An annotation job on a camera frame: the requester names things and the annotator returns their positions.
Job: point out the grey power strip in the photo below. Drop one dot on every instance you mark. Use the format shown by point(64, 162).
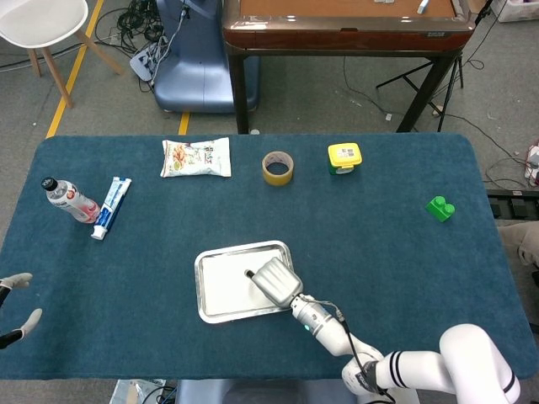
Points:
point(142, 63)

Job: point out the pink drink bottle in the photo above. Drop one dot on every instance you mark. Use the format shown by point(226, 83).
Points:
point(69, 200)

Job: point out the single blue-backed mahjong tile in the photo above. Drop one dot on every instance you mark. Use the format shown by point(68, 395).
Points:
point(423, 6)

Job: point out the blue white toothpaste tube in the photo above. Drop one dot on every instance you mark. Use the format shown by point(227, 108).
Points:
point(110, 208)

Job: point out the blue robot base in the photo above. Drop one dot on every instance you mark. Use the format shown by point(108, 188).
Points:
point(198, 71)

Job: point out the flat white mahjong tile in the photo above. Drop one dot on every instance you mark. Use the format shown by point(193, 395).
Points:
point(382, 1)

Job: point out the black tripod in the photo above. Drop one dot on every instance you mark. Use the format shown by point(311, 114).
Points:
point(404, 76)

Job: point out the blue grey robot torso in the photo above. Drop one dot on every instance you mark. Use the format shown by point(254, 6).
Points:
point(252, 393)

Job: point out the beige fabric bundle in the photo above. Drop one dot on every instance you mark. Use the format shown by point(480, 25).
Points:
point(520, 242)

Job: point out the green building block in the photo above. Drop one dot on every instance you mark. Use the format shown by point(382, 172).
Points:
point(440, 209)

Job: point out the red white power strip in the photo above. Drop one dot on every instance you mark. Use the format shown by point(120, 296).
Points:
point(534, 162)

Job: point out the yellow tape roll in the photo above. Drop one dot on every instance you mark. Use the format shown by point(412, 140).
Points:
point(278, 180)

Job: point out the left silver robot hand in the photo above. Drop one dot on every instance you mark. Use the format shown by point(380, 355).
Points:
point(19, 280)

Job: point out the brown mahjong table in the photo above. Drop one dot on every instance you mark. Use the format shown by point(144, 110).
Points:
point(337, 38)

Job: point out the clear plastic bag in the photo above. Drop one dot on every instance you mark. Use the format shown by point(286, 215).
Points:
point(130, 391)

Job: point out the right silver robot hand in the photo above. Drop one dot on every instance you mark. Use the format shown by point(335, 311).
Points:
point(278, 282)

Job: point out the green container yellow lid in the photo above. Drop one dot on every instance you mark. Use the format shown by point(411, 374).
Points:
point(344, 153)

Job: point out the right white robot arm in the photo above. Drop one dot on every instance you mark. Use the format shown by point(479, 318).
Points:
point(328, 332)

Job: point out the white snack bag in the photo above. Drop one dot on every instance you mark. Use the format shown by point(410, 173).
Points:
point(195, 157)

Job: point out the white chair wooden legs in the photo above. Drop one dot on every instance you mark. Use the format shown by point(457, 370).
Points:
point(38, 21)

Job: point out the rectangular steel tray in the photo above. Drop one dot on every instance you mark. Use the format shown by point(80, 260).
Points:
point(198, 278)

